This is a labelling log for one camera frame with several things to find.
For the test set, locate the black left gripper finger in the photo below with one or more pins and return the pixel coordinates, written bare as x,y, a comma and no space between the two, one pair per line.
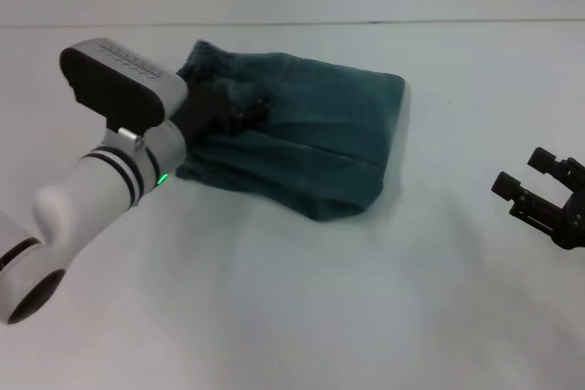
253,111

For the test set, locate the blue denim shorts basketball print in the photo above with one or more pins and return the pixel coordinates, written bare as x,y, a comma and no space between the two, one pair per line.
311,134

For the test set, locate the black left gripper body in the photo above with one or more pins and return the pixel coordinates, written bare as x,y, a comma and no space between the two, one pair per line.
205,109

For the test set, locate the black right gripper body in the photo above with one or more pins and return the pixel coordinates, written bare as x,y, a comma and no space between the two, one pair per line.
573,212

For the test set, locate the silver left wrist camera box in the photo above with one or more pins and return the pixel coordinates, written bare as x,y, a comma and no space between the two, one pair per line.
123,84

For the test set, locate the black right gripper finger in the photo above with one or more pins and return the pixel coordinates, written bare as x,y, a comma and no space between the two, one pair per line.
525,200
548,164

